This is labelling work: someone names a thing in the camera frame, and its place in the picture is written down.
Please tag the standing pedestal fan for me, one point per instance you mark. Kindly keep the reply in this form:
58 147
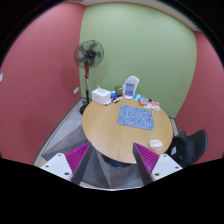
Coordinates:
88 55

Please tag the black chair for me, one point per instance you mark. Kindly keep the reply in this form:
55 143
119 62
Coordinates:
201 142

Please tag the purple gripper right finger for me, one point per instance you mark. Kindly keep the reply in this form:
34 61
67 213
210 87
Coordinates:
152 166

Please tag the wall power socket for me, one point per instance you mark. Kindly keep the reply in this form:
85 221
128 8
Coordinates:
76 90

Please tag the white tissue box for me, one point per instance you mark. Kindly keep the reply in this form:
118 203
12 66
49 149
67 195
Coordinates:
101 96

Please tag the dark green cup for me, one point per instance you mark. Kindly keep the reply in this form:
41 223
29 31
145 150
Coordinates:
119 90

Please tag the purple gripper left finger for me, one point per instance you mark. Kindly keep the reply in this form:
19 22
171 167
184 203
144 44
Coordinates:
70 166

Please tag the colourful snack packets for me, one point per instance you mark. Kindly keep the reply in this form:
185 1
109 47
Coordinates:
147 103

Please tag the round wooden table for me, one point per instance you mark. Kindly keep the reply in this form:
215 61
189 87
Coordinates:
114 141

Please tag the black backpack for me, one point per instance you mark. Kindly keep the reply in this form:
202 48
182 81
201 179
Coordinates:
182 150

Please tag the blue patterned mouse pad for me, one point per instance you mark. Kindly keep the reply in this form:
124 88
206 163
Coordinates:
136 118

